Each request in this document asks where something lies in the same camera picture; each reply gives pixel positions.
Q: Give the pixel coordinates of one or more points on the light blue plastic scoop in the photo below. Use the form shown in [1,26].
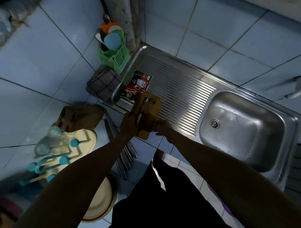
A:
[113,41]

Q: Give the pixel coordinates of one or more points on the person's black clothing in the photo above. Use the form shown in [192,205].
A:
[178,202]

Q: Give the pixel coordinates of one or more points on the round brown-rimmed plate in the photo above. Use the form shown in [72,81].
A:
[103,202]

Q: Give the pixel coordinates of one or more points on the person's right forearm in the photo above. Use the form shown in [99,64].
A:
[235,178]

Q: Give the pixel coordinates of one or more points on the small wooden cutting board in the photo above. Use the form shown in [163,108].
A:
[152,105]

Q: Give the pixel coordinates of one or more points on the checked dishcloth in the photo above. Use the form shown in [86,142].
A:
[103,83]

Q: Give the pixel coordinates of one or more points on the person's left hand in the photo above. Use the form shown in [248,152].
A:
[128,126]

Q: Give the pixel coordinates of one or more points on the person's left forearm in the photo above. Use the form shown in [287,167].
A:
[82,178]

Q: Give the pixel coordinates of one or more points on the wooden knife block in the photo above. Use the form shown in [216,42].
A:
[82,117]

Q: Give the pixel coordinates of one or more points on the stainless steel sink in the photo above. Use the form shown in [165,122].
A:
[178,89]

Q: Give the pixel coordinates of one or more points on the red black sachet pack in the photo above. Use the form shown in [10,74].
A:
[137,84]

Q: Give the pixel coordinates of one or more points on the clear glass cup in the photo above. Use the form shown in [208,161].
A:
[42,149]
[55,132]

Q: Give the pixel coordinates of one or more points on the orange plastic utensil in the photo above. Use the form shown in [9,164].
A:
[108,27]

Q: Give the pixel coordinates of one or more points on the person's right hand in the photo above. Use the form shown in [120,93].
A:
[164,128]

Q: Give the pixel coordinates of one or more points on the green plastic basket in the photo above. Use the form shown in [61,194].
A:
[115,60]

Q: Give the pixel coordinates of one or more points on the cream cup rack teal knobs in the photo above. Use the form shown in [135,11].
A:
[80,145]

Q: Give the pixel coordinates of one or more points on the knives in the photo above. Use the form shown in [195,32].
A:
[144,108]

